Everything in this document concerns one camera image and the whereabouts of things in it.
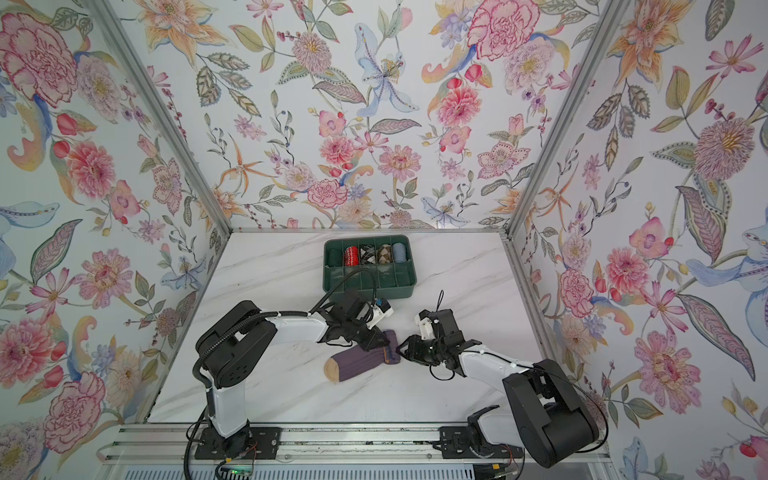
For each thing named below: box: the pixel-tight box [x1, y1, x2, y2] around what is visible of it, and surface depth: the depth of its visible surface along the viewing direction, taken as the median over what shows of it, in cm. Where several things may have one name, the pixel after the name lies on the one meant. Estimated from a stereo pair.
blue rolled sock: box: [393, 242, 407, 263], surface depth 109 cm
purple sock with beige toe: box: [324, 330, 401, 383], surface depth 88 cm
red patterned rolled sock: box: [344, 246, 359, 267], surface depth 109 cm
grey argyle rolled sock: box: [360, 244, 376, 265], surface depth 109 cm
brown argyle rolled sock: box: [378, 243, 393, 265], surface depth 109 cm
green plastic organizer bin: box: [323, 234, 417, 300], surface depth 109 cm
